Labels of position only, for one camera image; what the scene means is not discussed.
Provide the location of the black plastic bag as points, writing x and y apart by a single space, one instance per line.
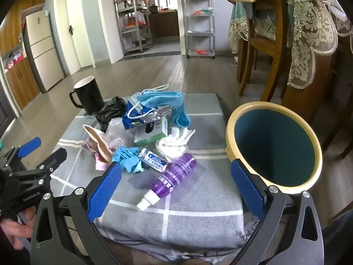
115 108

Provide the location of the pink beige snack wrapper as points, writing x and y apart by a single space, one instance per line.
98 147

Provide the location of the green white medicine box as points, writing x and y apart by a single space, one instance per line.
151 132

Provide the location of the blue white small tube box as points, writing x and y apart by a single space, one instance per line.
152 160

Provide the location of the black ceramic mug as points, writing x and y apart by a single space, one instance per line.
87 95

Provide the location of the white door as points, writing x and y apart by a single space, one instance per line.
77 30

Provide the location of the wooden dining chair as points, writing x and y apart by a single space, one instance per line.
266 26

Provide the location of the blue silver foil wrapper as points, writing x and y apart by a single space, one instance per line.
137 114

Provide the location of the white refrigerator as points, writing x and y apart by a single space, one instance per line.
41 51

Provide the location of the teal trash bin cream rim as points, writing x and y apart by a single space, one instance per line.
275 144

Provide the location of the purple spray bottle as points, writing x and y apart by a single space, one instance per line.
174 174

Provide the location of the metal kitchen shelf rack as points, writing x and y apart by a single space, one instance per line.
133 25

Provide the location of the brown kitchen cabinet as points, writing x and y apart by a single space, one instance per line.
164 24

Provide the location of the person's left hand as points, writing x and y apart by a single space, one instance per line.
14 230

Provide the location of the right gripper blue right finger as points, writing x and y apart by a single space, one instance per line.
254 197

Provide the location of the white crumpled tissue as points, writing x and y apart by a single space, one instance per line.
174 145

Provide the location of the light blue face mask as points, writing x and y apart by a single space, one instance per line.
161 96

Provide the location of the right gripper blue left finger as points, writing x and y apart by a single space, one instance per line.
102 193

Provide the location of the clear crumpled plastic wrap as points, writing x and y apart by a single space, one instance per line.
117 136

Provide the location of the white rolling storage cart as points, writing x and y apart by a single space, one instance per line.
199 28

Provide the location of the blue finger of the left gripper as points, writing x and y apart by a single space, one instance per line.
29 147
51 163

